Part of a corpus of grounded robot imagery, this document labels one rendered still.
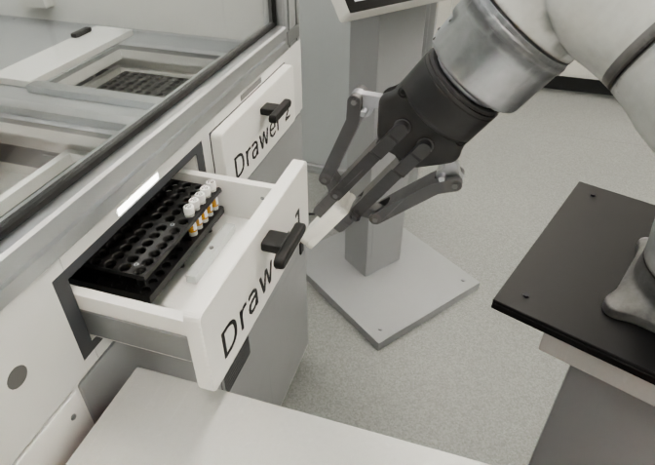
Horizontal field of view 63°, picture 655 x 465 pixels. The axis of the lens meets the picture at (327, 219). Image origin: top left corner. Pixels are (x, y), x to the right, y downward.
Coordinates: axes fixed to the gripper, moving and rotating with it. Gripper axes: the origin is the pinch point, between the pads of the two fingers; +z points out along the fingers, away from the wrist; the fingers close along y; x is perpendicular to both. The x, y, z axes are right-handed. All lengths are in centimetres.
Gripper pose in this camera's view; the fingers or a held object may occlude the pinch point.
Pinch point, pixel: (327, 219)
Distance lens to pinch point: 54.6
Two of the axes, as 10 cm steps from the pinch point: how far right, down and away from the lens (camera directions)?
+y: -7.8, -6.1, -1.5
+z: -5.5, 5.5, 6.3
